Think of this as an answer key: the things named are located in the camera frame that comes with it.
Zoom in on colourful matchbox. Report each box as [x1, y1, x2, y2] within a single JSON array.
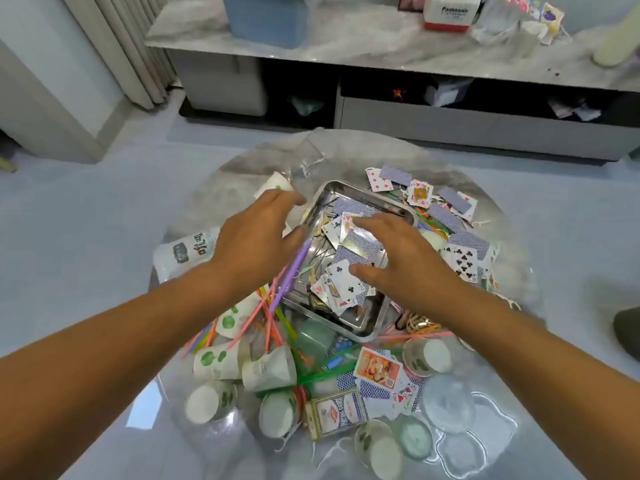
[[303, 387, 371, 443]]

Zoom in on green-print paper cup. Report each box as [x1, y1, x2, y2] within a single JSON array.
[[255, 171, 298, 203]]

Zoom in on grey cabinet with marble top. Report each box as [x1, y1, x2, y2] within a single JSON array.
[[145, 0, 640, 164]]

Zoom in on pile of playing cards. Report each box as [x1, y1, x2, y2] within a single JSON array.
[[308, 165, 501, 421]]

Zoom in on person's right hand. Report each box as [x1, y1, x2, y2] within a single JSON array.
[[350, 213, 466, 316]]

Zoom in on cream paper roll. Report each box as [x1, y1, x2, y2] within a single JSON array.
[[592, 5, 640, 68]]

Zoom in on pile of colourful straws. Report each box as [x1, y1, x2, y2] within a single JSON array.
[[180, 235, 456, 416]]

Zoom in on white box in cabinet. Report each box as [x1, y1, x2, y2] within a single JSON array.
[[425, 77, 476, 108]]

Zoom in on colourful small packet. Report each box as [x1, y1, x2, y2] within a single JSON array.
[[500, 0, 566, 41]]

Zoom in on clear bag of snacks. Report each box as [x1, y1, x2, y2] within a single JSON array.
[[470, 0, 521, 46]]

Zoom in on person's left hand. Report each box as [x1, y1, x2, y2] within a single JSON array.
[[205, 189, 313, 296]]

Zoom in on pile of floss picks and clips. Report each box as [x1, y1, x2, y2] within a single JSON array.
[[400, 309, 446, 336]]

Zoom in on beige curtain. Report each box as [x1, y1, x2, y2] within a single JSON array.
[[60, 0, 181, 111]]

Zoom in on person's right forearm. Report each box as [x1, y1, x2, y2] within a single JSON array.
[[430, 279, 640, 480]]

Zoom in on person's left forearm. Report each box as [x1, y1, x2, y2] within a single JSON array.
[[0, 259, 251, 480]]

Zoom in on clear ribbed organizer box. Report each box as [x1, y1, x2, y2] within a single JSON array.
[[283, 127, 336, 181]]

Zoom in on white and red small box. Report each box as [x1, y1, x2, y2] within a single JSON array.
[[422, 0, 483, 34]]

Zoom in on metal tray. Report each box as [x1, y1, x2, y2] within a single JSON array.
[[290, 179, 416, 344]]

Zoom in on blue storage box white lid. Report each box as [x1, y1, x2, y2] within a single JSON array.
[[222, 0, 321, 49]]

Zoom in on clear printed plastic bag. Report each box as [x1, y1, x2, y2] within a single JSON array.
[[152, 227, 223, 284]]

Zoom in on loose papers in cabinet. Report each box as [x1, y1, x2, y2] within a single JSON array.
[[545, 95, 604, 123]]

